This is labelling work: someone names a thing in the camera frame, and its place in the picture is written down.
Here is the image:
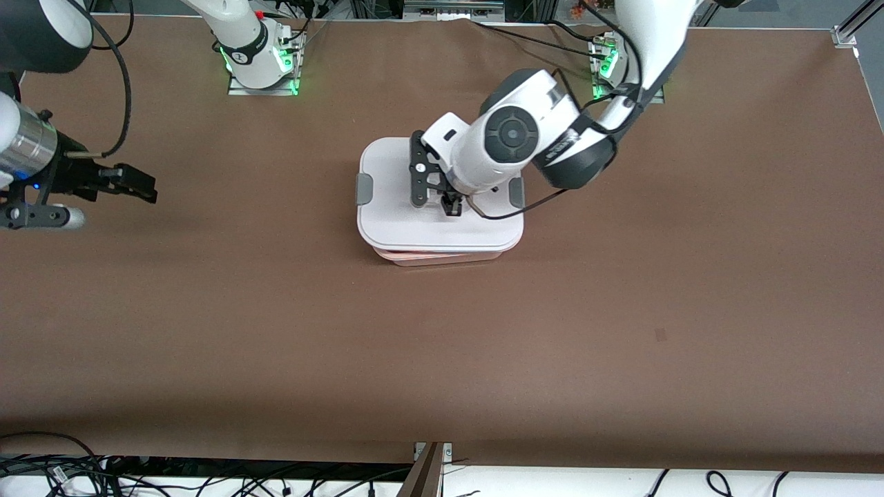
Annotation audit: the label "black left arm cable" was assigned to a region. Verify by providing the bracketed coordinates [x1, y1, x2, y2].
[466, 0, 646, 220]

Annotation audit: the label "black looped floor cable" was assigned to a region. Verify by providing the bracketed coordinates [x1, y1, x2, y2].
[0, 431, 104, 497]

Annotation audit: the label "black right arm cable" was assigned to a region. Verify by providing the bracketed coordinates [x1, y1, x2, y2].
[66, 0, 135, 159]

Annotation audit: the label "grey metal frame rail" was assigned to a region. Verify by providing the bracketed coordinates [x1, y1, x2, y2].
[403, 0, 506, 20]

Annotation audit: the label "long black table cable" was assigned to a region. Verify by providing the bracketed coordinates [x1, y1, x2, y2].
[472, 19, 608, 60]

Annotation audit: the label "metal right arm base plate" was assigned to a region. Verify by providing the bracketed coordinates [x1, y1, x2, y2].
[227, 31, 302, 97]

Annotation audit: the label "short black table cable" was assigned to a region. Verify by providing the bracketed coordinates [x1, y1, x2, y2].
[549, 19, 603, 43]

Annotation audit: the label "white box lid grey clips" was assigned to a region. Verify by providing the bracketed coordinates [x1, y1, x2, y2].
[356, 137, 526, 253]

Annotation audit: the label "aluminium corner profile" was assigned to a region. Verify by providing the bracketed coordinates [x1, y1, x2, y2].
[832, 0, 884, 49]

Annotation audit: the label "dark angled beam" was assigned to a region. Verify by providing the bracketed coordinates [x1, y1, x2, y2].
[397, 443, 444, 497]

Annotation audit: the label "black base cable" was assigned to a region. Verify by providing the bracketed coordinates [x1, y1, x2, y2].
[275, 0, 332, 52]

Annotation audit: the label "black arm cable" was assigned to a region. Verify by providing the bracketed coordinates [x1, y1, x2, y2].
[466, 0, 646, 220]
[66, 0, 135, 159]

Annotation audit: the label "white plastic box base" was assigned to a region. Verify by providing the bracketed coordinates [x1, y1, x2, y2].
[373, 243, 505, 268]

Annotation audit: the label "brown table cover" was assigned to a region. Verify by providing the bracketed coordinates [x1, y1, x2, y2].
[0, 14, 884, 474]

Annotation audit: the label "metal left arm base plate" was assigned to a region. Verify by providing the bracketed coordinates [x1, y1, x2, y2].
[592, 38, 666, 104]

